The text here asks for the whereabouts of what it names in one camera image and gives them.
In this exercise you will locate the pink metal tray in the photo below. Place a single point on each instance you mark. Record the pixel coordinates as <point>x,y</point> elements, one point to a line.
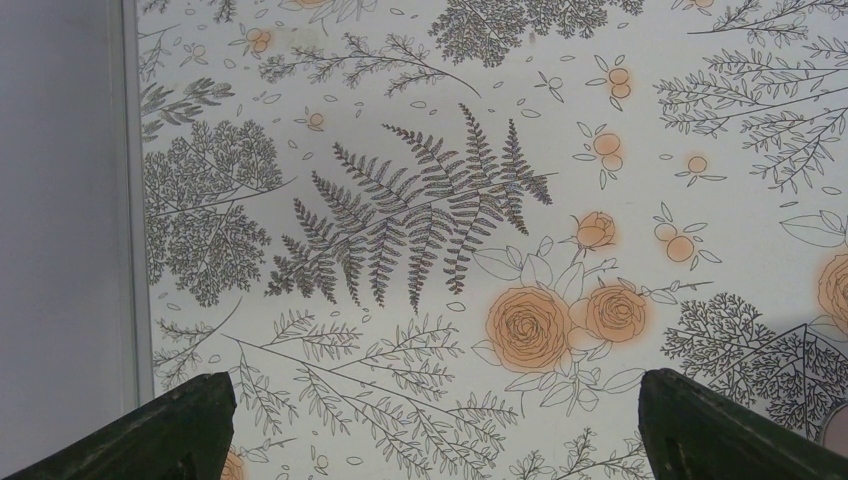
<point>832,434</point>

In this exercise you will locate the left aluminium corner post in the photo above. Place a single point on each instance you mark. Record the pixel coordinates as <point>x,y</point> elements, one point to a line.
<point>138,385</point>

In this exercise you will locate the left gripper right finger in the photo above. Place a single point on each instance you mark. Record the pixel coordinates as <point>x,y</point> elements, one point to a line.
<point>691,432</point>

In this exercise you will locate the floral tablecloth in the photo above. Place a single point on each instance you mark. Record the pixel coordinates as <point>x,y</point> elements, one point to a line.
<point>446,239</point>

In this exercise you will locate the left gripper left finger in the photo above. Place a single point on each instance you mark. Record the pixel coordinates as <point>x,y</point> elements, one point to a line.
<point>185,433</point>

